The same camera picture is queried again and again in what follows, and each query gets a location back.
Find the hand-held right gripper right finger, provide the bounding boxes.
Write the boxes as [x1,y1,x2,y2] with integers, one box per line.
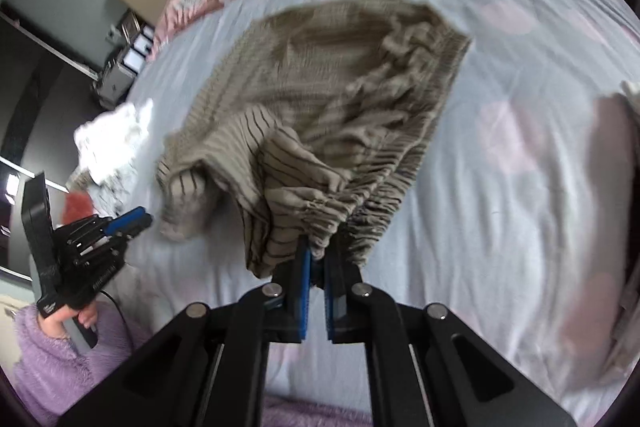
[323,231,577,427]

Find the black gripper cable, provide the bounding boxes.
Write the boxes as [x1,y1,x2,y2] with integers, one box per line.
[98,289,135,348]

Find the red fuzzy cloth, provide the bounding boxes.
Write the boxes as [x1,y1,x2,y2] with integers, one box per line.
[61,191,97,228]

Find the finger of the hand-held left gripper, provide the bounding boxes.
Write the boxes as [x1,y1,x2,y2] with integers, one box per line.
[102,206,153,239]

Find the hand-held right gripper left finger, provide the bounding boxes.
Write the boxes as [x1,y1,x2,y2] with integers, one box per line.
[59,241,314,427]

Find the person's left forearm purple sleeve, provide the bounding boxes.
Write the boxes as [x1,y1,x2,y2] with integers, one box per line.
[11,306,132,426]

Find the white crumpled cloth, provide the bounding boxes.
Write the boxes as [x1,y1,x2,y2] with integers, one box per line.
[73,99,156,188]

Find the pink floral pillow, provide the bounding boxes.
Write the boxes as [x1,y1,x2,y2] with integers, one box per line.
[145,0,291,62]

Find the pale blue dotted bed sheet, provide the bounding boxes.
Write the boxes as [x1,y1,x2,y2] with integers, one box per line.
[70,0,640,423]

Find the person's purple fuzzy clothing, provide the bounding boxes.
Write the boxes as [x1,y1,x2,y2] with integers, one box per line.
[261,395,373,427]

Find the person's left hand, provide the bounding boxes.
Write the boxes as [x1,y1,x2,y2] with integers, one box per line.
[37,301,99,339]

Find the beige cloth at edge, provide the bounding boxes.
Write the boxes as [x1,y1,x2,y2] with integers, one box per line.
[600,80,640,383]

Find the grey bedside cabinet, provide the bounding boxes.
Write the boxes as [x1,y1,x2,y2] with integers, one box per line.
[91,9,157,112]

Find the beige striped pants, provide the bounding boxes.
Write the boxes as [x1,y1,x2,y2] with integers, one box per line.
[156,0,472,279]

